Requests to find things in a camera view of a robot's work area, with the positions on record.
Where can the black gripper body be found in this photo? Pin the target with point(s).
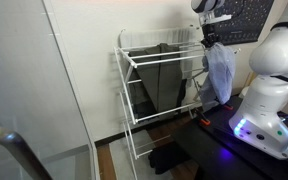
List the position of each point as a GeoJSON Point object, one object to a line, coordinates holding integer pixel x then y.
{"type": "Point", "coordinates": [210, 31]}

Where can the orange black clamp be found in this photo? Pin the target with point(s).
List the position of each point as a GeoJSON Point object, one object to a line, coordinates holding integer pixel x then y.
{"type": "Point", "coordinates": [204, 121]}
{"type": "Point", "coordinates": [228, 107]}

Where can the black cloth on floor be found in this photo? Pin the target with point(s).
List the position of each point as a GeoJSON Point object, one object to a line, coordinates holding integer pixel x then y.
{"type": "Point", "coordinates": [167, 158]}

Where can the dark illustrated wall poster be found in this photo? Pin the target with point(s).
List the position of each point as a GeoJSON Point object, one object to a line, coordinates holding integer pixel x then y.
{"type": "Point", "coordinates": [247, 20]}

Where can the blue striped shirt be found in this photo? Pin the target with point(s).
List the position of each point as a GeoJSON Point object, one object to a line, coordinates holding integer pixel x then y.
{"type": "Point", "coordinates": [220, 73]}

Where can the white metal drying rack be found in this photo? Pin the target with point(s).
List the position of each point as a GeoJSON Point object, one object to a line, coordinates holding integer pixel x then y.
{"type": "Point", "coordinates": [132, 63]}

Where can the glass shower panel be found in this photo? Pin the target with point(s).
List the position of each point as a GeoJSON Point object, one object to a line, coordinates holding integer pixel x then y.
{"type": "Point", "coordinates": [34, 83]}

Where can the grey floor mat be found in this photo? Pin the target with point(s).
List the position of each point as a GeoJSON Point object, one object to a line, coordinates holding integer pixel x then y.
{"type": "Point", "coordinates": [120, 156]}

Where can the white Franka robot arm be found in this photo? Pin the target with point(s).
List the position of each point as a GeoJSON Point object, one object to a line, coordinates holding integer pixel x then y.
{"type": "Point", "coordinates": [270, 100]}

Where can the olive green hanging garment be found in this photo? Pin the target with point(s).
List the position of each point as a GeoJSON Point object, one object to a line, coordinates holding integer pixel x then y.
{"type": "Point", "coordinates": [164, 80]}

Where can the metal handrail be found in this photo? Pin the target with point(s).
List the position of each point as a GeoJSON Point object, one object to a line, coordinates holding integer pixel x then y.
{"type": "Point", "coordinates": [14, 143]}

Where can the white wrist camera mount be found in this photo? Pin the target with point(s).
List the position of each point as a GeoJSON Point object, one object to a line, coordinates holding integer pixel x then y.
{"type": "Point", "coordinates": [215, 19]}

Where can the black robot table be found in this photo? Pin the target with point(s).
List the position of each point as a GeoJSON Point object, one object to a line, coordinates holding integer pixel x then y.
{"type": "Point", "coordinates": [210, 146]}

